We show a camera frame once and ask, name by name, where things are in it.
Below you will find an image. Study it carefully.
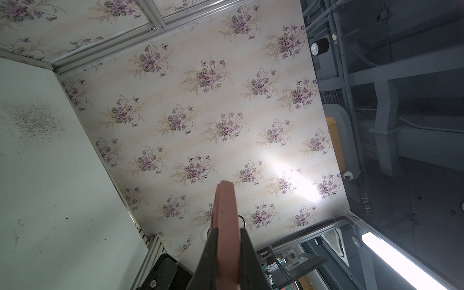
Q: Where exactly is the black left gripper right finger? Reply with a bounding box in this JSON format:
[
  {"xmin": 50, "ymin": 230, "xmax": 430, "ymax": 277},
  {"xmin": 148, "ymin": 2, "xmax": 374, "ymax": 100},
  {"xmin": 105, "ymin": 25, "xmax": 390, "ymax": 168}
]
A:
[{"xmin": 239, "ymin": 228, "xmax": 272, "ymax": 290}]

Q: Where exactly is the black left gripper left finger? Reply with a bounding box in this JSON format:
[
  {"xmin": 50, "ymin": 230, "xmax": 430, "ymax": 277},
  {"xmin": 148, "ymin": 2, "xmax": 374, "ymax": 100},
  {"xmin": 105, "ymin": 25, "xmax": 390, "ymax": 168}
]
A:
[{"xmin": 187, "ymin": 228, "xmax": 219, "ymax": 290}]

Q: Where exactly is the phone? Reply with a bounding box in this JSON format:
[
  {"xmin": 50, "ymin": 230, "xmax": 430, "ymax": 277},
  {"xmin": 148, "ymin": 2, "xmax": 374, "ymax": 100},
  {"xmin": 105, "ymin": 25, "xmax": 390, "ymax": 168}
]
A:
[{"xmin": 211, "ymin": 181, "xmax": 240, "ymax": 290}]

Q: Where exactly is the white ceiling fan unit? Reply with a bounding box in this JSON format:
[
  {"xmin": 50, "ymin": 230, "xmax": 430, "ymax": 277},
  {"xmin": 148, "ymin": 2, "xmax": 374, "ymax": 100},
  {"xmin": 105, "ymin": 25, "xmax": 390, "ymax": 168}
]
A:
[{"xmin": 321, "ymin": 228, "xmax": 350, "ymax": 267}]

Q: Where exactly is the white tube ceiling light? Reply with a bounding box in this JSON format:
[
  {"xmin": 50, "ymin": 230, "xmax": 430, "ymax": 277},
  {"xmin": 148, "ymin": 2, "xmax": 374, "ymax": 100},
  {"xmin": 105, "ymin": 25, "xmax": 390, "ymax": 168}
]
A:
[{"xmin": 361, "ymin": 232, "xmax": 446, "ymax": 290}]

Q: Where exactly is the black ceiling spotlight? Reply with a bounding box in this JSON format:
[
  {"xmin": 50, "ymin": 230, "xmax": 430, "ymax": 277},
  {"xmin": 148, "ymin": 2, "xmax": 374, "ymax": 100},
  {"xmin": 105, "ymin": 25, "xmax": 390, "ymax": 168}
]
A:
[{"xmin": 311, "ymin": 37, "xmax": 330, "ymax": 56}]

